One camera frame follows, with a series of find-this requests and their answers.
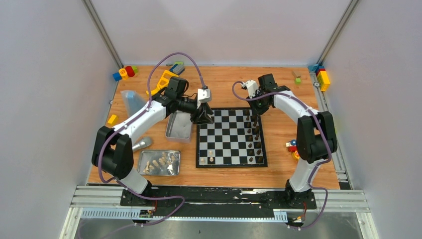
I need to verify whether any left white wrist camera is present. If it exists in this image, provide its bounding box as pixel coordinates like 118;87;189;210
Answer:
197;88;212;108

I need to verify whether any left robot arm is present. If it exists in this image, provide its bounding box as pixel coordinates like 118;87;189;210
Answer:
92;77;213;206

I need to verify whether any blue green toy block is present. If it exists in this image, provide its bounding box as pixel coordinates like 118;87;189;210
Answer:
169;61;185;75

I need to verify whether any colourful toy blocks corner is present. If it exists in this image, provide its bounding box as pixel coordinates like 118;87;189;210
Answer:
308;64;330;92
112;65;139;82

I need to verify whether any purple cable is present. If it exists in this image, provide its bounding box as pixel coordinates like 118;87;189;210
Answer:
231;81;333;231
98;52;208;228

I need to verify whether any silver microphone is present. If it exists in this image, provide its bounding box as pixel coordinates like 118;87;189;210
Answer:
132;136;153;152

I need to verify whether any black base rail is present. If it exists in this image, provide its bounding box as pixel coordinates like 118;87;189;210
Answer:
120;186;317;218

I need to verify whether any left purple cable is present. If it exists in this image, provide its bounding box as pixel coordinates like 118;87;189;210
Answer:
98;52;208;228

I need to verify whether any colourful toy blocks right corner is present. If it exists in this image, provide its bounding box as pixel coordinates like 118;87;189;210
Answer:
308;64;330;92

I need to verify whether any small yellow block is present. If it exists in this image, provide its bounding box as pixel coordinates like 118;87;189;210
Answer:
107;114;119;126

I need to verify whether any colourful toy blocks left corner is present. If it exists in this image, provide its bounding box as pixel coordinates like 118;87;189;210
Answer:
112;65;139;82

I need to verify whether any yellow toy saw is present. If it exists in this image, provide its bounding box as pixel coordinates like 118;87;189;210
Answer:
146;70;179;96

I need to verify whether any blue plastic bag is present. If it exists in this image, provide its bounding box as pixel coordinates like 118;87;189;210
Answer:
120;90;146;117

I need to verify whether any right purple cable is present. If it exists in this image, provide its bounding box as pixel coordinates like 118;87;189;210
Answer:
231;81;333;231

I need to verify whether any tin lid with light pieces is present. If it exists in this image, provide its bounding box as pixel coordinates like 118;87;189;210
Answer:
137;150;181;176

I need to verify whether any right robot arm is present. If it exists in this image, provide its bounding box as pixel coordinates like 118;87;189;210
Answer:
242;74;337;208

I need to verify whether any black silver chess board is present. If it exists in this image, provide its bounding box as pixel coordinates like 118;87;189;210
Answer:
196;107;268;168

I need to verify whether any colourful toy car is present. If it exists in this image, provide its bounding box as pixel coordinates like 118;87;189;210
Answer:
286;139;300;161

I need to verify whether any tin box with dark pieces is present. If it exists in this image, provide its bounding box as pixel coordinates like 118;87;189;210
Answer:
165;111;193;143

